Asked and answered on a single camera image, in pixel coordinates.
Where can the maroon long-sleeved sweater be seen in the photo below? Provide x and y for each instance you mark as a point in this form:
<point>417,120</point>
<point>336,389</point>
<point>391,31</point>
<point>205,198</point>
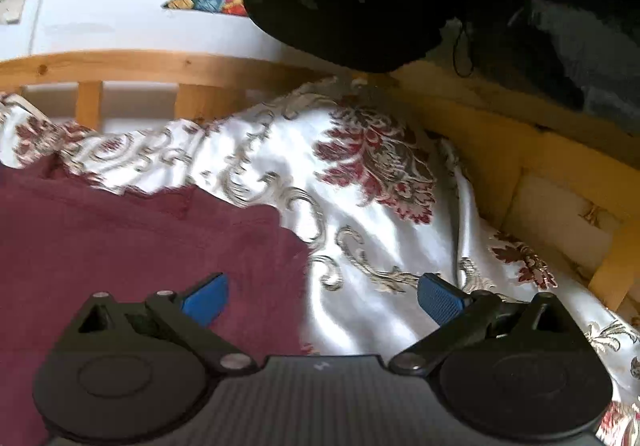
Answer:
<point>125,246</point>

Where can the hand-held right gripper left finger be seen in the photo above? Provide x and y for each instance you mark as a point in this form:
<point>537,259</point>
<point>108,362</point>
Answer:
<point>205,300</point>

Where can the white floral printed blanket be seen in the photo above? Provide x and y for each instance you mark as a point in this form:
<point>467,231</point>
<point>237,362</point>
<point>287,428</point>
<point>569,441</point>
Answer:
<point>380,236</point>

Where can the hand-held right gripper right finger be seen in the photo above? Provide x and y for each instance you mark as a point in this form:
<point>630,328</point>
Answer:
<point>440,298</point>

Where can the wooden bed frame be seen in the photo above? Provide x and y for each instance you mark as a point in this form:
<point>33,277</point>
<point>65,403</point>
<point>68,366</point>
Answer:
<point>150,64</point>

